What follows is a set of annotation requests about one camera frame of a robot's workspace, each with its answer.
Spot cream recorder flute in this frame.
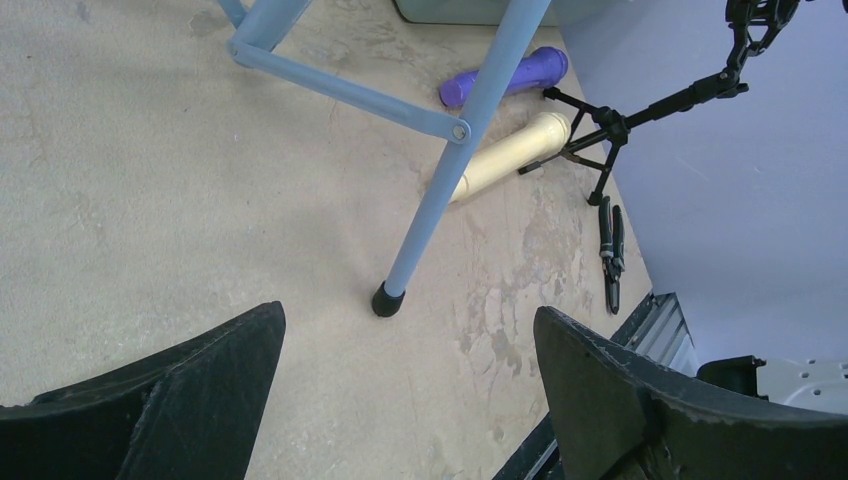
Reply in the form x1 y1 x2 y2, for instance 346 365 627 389
450 112 572 203

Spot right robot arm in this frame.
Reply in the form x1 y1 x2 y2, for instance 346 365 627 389
696 355 847 415

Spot light blue music stand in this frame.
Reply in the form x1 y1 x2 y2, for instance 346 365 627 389
218 0 549 318

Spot black tripod microphone stand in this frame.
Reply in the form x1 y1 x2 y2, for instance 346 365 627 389
517 0 800 207

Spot black pliers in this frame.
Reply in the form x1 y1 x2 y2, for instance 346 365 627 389
598 196 625 315

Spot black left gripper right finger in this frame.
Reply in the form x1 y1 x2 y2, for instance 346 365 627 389
533 307 847 479

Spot translucent green storage box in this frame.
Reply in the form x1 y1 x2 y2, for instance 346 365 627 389
394 0 564 28

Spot purple microphone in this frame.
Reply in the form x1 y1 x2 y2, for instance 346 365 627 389
438 46 570 108

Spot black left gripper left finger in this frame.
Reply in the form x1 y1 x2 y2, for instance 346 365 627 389
1 301 286 479

